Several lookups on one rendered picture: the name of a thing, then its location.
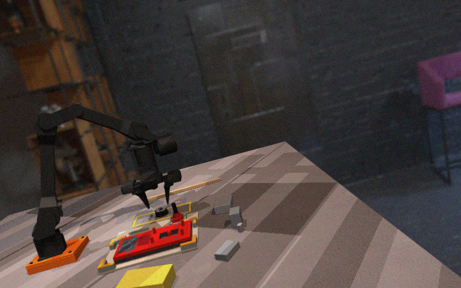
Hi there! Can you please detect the black wheel with grey hub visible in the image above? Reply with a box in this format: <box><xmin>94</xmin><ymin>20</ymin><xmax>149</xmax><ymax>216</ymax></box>
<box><xmin>155</xmin><ymin>206</ymin><xmax>168</xmax><ymax>217</ymax></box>

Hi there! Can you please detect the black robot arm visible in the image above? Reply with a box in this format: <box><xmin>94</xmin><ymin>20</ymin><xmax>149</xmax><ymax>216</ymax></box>
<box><xmin>32</xmin><ymin>104</ymin><xmax>178</xmax><ymax>262</ymax></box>

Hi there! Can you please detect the yellow block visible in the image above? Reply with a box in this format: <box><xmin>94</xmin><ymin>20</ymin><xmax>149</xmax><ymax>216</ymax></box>
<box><xmin>115</xmin><ymin>264</ymin><xmax>176</xmax><ymax>288</ymax></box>

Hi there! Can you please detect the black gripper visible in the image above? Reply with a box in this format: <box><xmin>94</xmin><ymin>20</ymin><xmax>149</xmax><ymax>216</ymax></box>
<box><xmin>121</xmin><ymin>159</ymin><xmax>182</xmax><ymax>209</ymax></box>

